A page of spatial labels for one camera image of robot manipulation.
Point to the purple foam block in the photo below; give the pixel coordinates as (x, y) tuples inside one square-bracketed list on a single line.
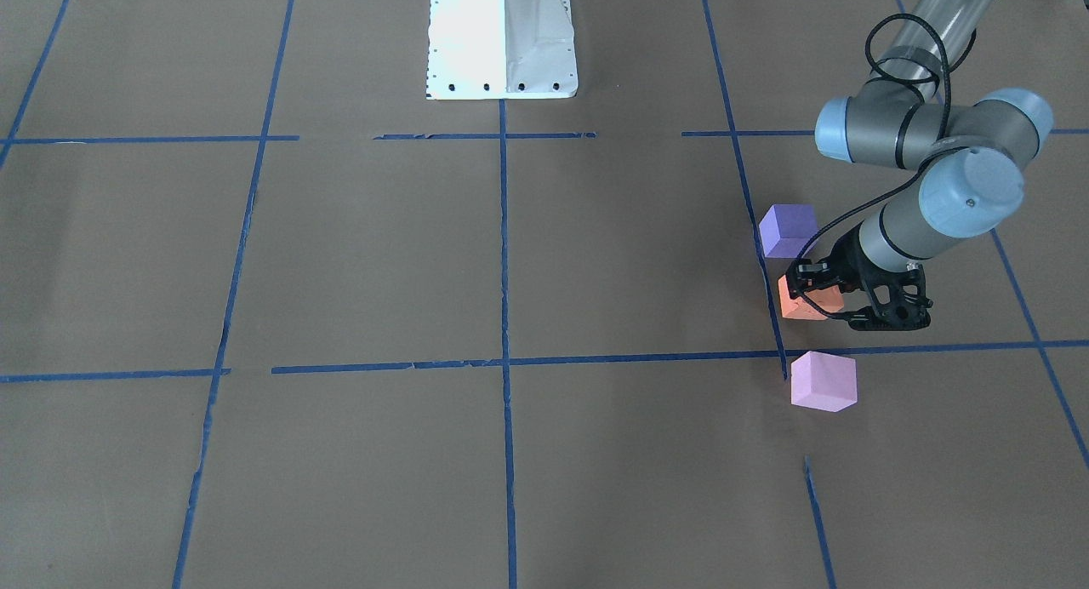
[(786, 229)]

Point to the pink foam block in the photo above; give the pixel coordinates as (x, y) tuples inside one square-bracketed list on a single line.
[(824, 382)]

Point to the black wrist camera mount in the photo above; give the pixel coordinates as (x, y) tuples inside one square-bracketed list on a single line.
[(897, 301)]

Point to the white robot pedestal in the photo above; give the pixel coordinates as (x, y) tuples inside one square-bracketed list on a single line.
[(501, 50)]

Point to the orange foam block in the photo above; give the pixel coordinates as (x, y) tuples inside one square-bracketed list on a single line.
[(796, 308)]

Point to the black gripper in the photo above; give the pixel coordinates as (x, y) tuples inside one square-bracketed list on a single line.
[(843, 261)]

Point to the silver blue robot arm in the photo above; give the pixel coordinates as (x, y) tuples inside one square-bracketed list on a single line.
[(966, 162)]

